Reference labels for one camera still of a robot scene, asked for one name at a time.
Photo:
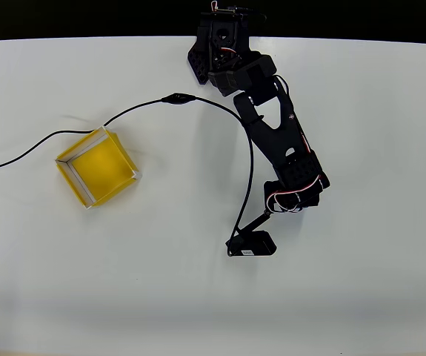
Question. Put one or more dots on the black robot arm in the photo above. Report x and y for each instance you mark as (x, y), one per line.
(279, 137)

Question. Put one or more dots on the yellow open cardboard box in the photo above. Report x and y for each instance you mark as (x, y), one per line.
(101, 167)

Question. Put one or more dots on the black camera on mount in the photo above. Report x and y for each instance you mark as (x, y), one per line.
(257, 244)

